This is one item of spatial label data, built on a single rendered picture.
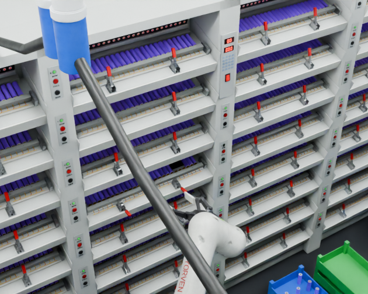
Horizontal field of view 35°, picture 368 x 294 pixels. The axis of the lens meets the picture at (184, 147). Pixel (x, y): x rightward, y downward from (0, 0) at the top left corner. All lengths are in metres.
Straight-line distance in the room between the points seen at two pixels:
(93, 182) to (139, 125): 0.29
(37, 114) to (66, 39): 0.93
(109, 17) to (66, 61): 0.96
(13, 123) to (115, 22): 0.48
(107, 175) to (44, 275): 0.49
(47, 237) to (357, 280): 1.51
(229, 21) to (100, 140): 0.65
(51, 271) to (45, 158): 0.56
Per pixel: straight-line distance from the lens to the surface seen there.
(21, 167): 2.11
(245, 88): 2.49
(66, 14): 1.09
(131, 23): 2.03
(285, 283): 2.95
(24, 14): 2.16
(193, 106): 2.36
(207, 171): 2.62
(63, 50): 1.13
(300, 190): 3.16
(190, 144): 2.46
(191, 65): 2.26
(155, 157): 2.39
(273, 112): 2.69
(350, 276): 3.05
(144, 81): 2.16
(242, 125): 2.59
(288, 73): 2.63
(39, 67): 1.94
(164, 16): 2.08
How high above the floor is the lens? 2.52
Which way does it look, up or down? 36 degrees down
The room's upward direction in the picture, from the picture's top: straight up
